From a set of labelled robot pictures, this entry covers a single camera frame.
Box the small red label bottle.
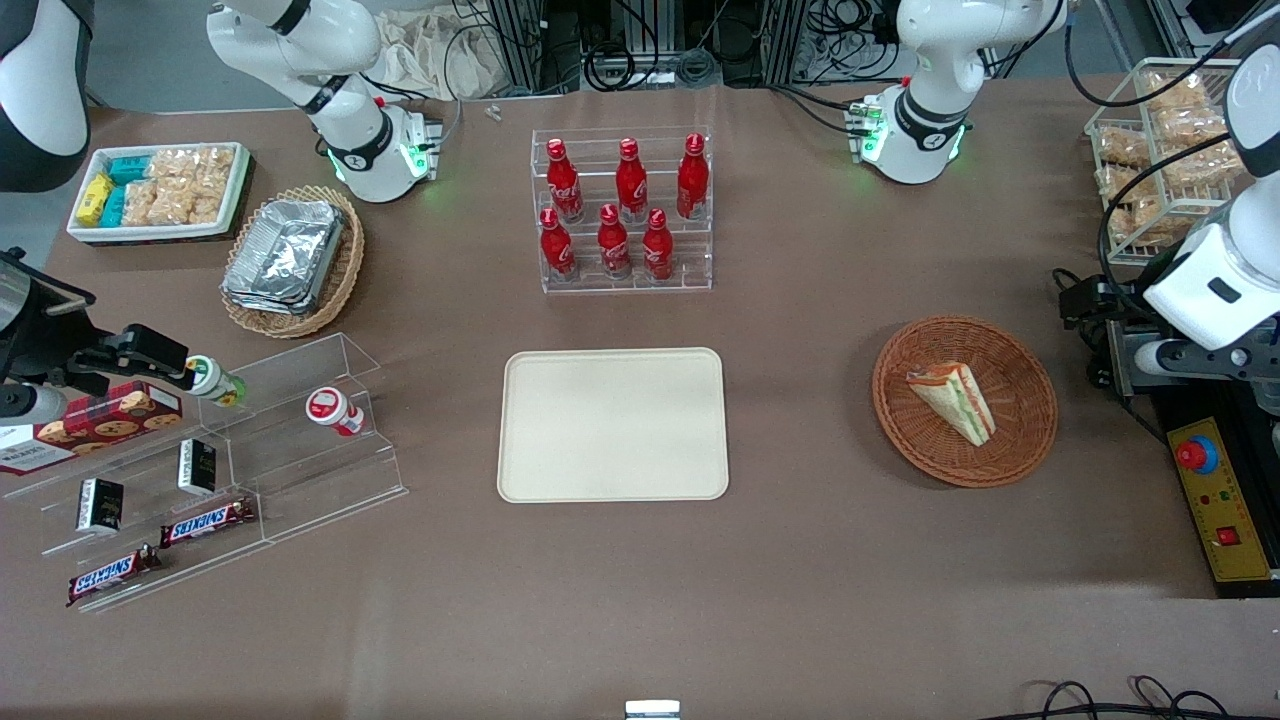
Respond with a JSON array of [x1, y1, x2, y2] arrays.
[[305, 387, 367, 438]]

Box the black floor cable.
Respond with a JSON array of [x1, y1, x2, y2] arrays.
[[1018, 676, 1280, 720]]

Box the red cola bottle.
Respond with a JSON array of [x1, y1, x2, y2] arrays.
[[545, 138, 586, 223], [642, 208, 675, 281], [677, 133, 711, 221], [540, 208, 578, 281], [615, 138, 649, 223], [598, 204, 633, 280]]

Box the silver foil container stack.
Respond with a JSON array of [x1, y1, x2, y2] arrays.
[[222, 198, 347, 316]]

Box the round brown wicker basket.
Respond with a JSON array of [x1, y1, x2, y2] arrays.
[[872, 316, 1059, 489]]

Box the clear acrylic stepped shelf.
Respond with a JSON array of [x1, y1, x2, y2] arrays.
[[0, 333, 409, 613]]

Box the small black box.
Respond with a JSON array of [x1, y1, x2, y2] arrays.
[[78, 478, 125, 533], [178, 438, 218, 496]]

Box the small green label bottle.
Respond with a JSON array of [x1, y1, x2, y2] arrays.
[[185, 356, 247, 409]]

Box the snickers chocolate bar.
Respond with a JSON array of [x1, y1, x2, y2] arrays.
[[160, 498, 257, 549], [67, 545, 163, 608]]

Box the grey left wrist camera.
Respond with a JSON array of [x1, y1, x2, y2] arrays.
[[1135, 340, 1256, 386]]

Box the triangle sandwich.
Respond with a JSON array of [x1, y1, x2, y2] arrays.
[[906, 362, 997, 447]]

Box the white rectangular snack bin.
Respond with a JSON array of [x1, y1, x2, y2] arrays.
[[67, 142, 252, 246]]

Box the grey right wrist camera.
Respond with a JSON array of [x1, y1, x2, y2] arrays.
[[0, 385, 67, 422]]

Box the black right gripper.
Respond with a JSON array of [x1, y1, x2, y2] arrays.
[[0, 255, 197, 393]]

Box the oval tan wicker basket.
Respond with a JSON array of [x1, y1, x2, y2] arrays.
[[220, 185, 366, 339]]

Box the red tartan cookie box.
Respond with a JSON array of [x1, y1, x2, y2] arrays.
[[0, 381, 185, 477]]

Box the white wire basket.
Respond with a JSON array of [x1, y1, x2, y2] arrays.
[[1085, 57, 1261, 267]]

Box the black coiled cable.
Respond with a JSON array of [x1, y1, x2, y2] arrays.
[[585, 45, 639, 91]]

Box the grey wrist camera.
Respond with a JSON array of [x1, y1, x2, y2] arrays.
[[1135, 340, 1256, 386], [0, 385, 67, 422]]

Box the beige crumpled cloth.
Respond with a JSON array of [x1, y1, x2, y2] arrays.
[[378, 8, 506, 101]]

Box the yellow emergency stop box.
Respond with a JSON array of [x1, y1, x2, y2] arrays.
[[1167, 417, 1277, 585]]

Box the yellow snack packet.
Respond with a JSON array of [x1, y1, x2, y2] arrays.
[[77, 174, 115, 227]]

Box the clear acrylic bottle rack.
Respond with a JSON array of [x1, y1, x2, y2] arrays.
[[530, 127, 714, 295]]

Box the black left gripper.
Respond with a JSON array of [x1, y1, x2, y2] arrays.
[[1055, 268, 1151, 336]]

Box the cream plastic tray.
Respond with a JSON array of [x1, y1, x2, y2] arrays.
[[498, 347, 730, 503]]

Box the clear cracker snack bag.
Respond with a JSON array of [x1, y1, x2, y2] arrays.
[[1093, 128, 1153, 171], [1098, 165, 1166, 248], [1143, 68, 1211, 116], [1155, 103, 1246, 191]]

